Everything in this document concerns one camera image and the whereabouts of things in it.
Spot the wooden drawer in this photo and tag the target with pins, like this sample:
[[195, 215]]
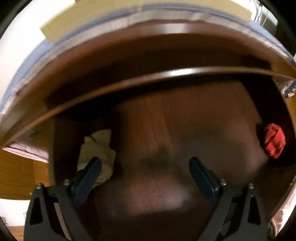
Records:
[[151, 194]]

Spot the dark wooden dresser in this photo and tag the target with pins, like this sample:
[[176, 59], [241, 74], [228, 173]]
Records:
[[136, 55]]

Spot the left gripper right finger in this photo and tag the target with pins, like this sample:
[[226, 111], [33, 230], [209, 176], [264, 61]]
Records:
[[237, 213]]

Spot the shallow cardboard tray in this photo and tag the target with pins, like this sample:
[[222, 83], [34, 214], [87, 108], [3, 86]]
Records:
[[83, 13]]

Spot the blue plaid cloth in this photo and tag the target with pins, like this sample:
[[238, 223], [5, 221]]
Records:
[[46, 51]]

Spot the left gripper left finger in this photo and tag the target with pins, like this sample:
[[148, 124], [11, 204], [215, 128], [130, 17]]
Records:
[[52, 211]]

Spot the white dotted underwear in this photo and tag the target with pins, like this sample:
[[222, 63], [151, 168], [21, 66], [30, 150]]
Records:
[[97, 145]]

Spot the small red rolled garment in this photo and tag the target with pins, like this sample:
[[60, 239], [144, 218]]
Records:
[[274, 140]]

